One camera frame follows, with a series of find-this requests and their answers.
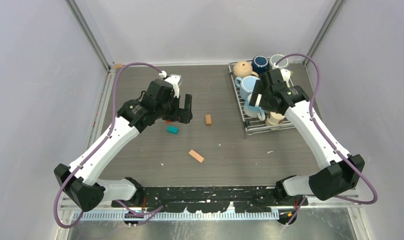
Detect beige brown cup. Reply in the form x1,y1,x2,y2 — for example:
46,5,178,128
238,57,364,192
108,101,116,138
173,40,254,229
265,111,285,131

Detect blue white gradient mug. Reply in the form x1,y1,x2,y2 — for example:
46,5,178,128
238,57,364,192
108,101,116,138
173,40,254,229
243,94,266,121

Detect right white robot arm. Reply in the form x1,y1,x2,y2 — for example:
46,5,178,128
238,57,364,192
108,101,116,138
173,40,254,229
249,68,365,205

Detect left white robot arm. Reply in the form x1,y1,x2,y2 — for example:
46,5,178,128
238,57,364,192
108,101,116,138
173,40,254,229
54,74,192,212

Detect teal block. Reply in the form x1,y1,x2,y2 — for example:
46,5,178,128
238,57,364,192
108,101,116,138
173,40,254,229
167,126,179,135

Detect light blue mug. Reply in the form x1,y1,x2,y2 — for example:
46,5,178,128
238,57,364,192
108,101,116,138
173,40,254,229
234,75,260,100

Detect navy blue mug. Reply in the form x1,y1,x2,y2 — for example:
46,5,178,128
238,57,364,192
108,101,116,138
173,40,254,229
251,55,269,75

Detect small brown wooden block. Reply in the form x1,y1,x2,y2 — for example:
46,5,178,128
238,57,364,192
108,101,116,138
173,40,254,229
205,114,212,126

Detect grey patterned mug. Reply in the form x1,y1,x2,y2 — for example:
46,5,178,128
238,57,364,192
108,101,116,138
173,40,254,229
269,54,289,70

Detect long light wooden block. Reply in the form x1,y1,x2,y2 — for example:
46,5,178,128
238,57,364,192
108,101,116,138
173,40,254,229
188,149,204,163

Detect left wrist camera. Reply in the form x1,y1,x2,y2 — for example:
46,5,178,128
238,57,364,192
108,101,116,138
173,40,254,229
158,70,182,98

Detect wire dish rack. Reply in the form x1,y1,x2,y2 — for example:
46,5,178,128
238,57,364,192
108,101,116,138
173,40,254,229
228,61,295,139

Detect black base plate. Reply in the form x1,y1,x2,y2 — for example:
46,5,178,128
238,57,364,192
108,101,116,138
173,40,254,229
122,186,307,213

